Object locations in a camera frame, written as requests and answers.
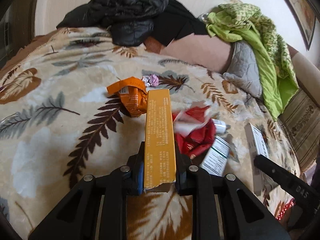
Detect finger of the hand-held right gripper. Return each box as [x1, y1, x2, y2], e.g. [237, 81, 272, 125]
[254, 154, 320, 218]

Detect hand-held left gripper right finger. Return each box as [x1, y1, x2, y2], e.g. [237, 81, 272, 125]
[175, 142, 292, 240]

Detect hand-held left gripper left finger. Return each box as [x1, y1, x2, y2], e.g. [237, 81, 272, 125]
[27, 141, 148, 240]

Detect red plastic basket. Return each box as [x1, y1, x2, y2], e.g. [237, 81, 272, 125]
[274, 197, 298, 220]

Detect white medicine box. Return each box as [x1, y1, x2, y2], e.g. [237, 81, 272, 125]
[244, 123, 279, 195]

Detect orange medicine box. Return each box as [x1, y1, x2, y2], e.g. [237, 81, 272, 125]
[143, 89, 178, 193]

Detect purple wrapper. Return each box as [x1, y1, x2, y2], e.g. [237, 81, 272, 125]
[142, 74, 159, 87]

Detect torn red packet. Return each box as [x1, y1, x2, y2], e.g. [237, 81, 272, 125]
[172, 102, 217, 159]

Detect striped headboard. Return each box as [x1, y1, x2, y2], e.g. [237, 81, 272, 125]
[277, 45, 320, 173]

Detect crumpled orange snack wrapper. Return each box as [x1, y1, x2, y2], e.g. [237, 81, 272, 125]
[107, 77, 148, 118]

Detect leaf print fleece blanket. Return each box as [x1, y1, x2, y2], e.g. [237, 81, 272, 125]
[0, 26, 310, 240]

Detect grey quilted pillow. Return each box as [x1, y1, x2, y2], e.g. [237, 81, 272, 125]
[222, 41, 263, 98]

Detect green patterned quilt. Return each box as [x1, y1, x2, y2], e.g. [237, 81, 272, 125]
[205, 3, 300, 122]

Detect pink bed sheet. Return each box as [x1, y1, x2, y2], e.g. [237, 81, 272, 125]
[146, 34, 237, 74]

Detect eyeglasses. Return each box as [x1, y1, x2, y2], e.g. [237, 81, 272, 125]
[0, 112, 20, 125]

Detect black cloth garment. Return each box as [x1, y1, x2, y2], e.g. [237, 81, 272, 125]
[150, 0, 209, 47]

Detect black puffer jacket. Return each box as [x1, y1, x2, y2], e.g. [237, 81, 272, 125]
[56, 0, 169, 47]

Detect wooden door with glass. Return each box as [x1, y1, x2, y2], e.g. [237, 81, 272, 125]
[0, 0, 43, 63]

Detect framed wall picture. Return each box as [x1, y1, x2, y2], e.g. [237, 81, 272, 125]
[271, 0, 318, 50]

